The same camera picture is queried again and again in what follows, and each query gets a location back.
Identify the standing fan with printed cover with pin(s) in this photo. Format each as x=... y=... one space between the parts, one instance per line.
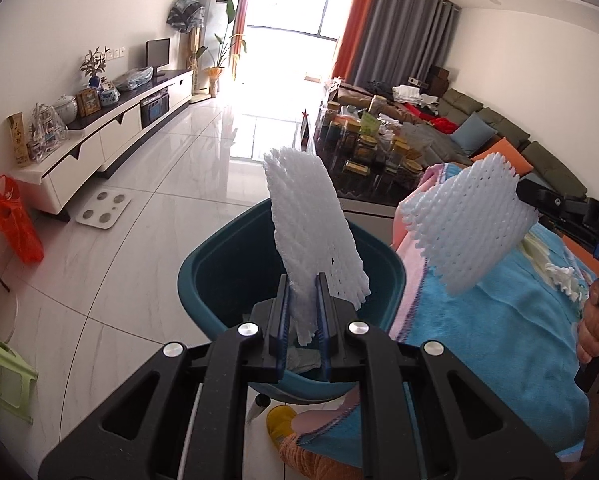
x=184 y=12

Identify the person's right hand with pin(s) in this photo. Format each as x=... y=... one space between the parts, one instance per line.
x=592 y=332

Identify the white and black TV cabinet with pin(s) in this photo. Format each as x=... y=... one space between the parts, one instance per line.
x=104 y=135

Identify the yellow slipper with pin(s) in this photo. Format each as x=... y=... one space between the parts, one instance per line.
x=279 y=425

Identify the white tube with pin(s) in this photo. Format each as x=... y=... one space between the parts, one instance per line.
x=257 y=408

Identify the green sofa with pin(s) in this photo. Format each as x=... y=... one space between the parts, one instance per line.
x=509 y=130

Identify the white standing air conditioner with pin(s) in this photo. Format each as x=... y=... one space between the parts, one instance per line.
x=214 y=20

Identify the blue blanket with pink edge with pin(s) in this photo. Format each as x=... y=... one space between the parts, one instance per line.
x=479 y=350

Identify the tall green potted plant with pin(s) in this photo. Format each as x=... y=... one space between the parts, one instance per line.
x=224 y=45

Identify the orange knitted clothing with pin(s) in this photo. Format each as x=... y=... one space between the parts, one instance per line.
x=319 y=462

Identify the green plastic stool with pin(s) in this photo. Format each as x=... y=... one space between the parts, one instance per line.
x=2 y=370

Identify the orange cushion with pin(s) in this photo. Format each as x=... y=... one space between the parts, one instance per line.
x=507 y=155

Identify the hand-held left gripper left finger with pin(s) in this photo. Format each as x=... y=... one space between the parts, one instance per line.
x=281 y=332

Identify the crumpled white tissue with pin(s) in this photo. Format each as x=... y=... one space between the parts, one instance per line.
x=299 y=357

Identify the white ceramic jar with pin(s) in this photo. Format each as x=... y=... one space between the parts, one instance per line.
x=65 y=109

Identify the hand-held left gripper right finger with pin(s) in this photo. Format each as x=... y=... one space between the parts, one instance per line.
x=323 y=332

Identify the white folded clothes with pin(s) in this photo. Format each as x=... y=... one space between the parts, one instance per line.
x=407 y=94

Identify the blue and white ceramic container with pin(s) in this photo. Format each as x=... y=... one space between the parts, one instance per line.
x=109 y=95

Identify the large window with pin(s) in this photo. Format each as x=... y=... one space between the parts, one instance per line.
x=289 y=25

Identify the yellow tall box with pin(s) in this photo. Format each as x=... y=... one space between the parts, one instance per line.
x=18 y=140

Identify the grey curtain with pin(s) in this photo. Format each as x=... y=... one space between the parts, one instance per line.
x=404 y=40

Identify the red clothes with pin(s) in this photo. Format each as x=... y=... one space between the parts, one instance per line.
x=439 y=121

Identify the orange plastic bag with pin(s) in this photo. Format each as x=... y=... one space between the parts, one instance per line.
x=17 y=225

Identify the small plant in blue vase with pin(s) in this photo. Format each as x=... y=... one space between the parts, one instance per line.
x=93 y=65

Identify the framed picture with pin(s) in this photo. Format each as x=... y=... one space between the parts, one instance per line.
x=88 y=101

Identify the black monitor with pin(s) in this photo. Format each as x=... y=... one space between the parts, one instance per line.
x=158 y=55

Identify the teal plastic bin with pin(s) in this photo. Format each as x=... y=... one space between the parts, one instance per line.
x=229 y=260

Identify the group of glass jars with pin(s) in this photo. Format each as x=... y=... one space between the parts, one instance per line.
x=369 y=145

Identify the clear bag with blue items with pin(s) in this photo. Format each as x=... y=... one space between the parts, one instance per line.
x=134 y=79

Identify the dark glass coffee table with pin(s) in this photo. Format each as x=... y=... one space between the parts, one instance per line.
x=369 y=200

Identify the clear bag with ship model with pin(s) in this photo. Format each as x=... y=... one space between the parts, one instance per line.
x=47 y=132

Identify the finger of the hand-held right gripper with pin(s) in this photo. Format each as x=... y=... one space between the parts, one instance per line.
x=554 y=202

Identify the white bathroom scale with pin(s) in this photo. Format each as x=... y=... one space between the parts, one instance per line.
x=103 y=210

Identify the blue cushion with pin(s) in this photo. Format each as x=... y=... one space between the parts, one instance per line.
x=473 y=134

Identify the grey blanket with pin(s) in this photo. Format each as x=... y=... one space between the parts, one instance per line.
x=429 y=142

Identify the orange curtain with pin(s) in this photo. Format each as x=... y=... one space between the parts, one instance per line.
x=352 y=25

